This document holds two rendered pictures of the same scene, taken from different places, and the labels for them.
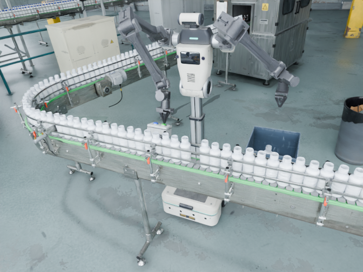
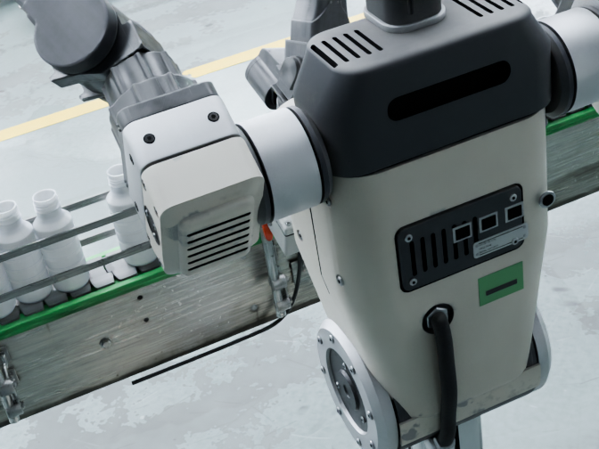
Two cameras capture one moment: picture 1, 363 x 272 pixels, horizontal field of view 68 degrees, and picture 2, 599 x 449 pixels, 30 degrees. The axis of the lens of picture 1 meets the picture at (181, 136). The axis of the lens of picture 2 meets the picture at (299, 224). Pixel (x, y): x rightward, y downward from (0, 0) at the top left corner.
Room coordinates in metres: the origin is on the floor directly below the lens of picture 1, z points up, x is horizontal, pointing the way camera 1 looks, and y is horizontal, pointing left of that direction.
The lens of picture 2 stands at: (2.46, -0.86, 2.01)
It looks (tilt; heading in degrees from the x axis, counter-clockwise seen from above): 34 degrees down; 136
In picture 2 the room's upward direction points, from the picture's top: 10 degrees counter-clockwise
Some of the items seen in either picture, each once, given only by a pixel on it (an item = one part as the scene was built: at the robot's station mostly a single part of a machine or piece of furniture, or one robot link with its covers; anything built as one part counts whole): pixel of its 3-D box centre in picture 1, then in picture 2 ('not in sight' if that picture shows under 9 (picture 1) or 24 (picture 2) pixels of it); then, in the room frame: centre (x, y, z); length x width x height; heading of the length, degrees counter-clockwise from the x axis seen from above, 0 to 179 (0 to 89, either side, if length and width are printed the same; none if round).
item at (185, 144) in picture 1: (185, 149); (130, 214); (1.23, -0.02, 1.08); 0.06 x 0.06 x 0.17
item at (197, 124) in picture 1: (197, 135); not in sight; (1.89, -0.14, 0.74); 0.11 x 0.11 x 0.40; 64
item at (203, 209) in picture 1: (199, 181); not in sight; (1.88, -0.13, 0.24); 0.68 x 0.53 x 0.41; 154
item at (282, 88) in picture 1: (282, 86); not in sight; (1.43, -0.61, 1.33); 0.10 x 0.07 x 0.07; 154
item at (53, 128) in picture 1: (49, 144); not in sight; (1.59, 0.93, 0.96); 0.23 x 0.10 x 0.27; 154
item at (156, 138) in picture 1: (157, 144); not in sight; (1.30, 0.15, 1.08); 0.06 x 0.06 x 0.17
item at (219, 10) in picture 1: (221, 10); not in sight; (5.14, -0.88, 1.22); 0.23 x 0.04 x 0.32; 46
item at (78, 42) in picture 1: (88, 52); not in sight; (5.46, 1.72, 0.59); 1.10 x 0.62 x 1.18; 136
